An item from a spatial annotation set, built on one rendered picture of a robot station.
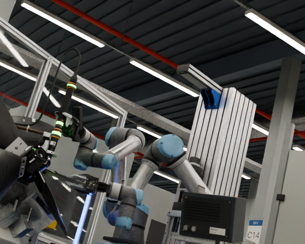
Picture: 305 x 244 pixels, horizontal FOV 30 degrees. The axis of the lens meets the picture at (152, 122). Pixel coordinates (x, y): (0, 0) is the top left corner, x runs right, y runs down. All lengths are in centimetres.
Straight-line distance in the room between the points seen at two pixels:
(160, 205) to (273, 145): 353
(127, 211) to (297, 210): 164
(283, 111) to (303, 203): 606
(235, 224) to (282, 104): 761
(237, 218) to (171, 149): 48
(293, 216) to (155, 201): 293
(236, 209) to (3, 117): 108
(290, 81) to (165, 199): 423
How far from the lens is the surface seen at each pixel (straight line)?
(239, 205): 249
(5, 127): 261
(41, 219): 269
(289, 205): 402
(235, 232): 248
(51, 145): 271
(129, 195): 265
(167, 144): 272
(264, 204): 946
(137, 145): 311
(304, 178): 404
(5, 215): 255
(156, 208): 667
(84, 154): 292
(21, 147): 263
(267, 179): 958
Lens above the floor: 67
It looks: 18 degrees up
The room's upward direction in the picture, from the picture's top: 15 degrees clockwise
